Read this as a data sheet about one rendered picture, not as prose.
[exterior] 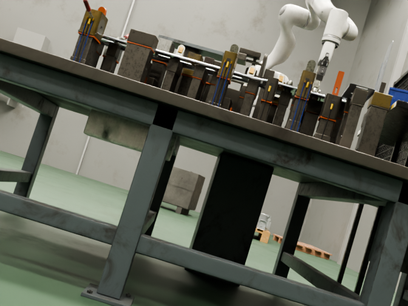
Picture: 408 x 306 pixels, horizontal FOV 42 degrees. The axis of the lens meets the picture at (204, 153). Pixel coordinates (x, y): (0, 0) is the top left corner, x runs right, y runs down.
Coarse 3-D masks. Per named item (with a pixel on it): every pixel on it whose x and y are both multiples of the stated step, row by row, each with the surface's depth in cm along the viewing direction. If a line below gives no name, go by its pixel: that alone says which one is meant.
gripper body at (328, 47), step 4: (324, 44) 241; (328, 44) 240; (332, 44) 240; (336, 44) 242; (324, 48) 240; (328, 48) 240; (332, 48) 240; (324, 52) 240; (328, 52) 239; (332, 52) 240; (320, 56) 241; (324, 56) 239; (328, 56) 239; (320, 60) 240; (328, 60) 249; (320, 64) 249
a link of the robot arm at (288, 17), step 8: (288, 8) 281; (296, 8) 281; (304, 8) 285; (280, 16) 283; (288, 16) 281; (296, 16) 282; (304, 16) 282; (280, 24) 286; (288, 24) 283; (296, 24) 285; (304, 24) 285; (280, 32) 291; (288, 32) 286; (280, 40) 291; (288, 40) 288; (280, 48) 291; (288, 48) 291; (272, 56) 295; (280, 56) 293; (288, 56) 295; (272, 64) 294; (264, 72) 296
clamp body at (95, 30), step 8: (88, 16) 238; (96, 16) 238; (104, 16) 243; (88, 24) 237; (96, 24) 238; (104, 24) 245; (80, 32) 238; (88, 32) 237; (96, 32) 238; (80, 40) 237; (88, 40) 238; (96, 40) 242; (80, 48) 237; (88, 48) 238; (96, 48) 245; (72, 56) 238; (80, 56) 238; (88, 56) 239; (88, 64) 241
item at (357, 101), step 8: (352, 96) 209; (360, 96) 206; (352, 104) 206; (360, 104) 205; (352, 112) 206; (360, 112) 205; (352, 120) 205; (344, 128) 206; (352, 128) 205; (344, 136) 205; (352, 136) 205; (344, 144) 205
